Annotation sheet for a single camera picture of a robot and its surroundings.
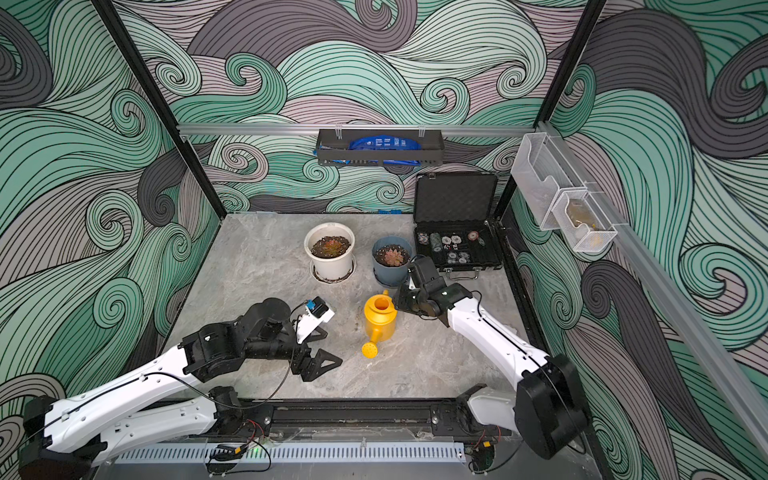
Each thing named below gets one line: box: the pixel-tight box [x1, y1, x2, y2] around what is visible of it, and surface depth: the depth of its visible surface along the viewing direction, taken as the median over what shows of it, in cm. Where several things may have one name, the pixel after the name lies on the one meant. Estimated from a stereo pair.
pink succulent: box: [383, 248, 404, 266], surface depth 97 cm
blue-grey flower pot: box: [372, 236, 413, 288], surface depth 100 cm
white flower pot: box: [304, 222, 356, 279], surface depth 100 cm
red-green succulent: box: [310, 236, 351, 259], surface depth 100 cm
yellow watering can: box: [361, 289, 398, 359], surface depth 82 cm
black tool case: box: [413, 172, 503, 279], surface depth 109 cm
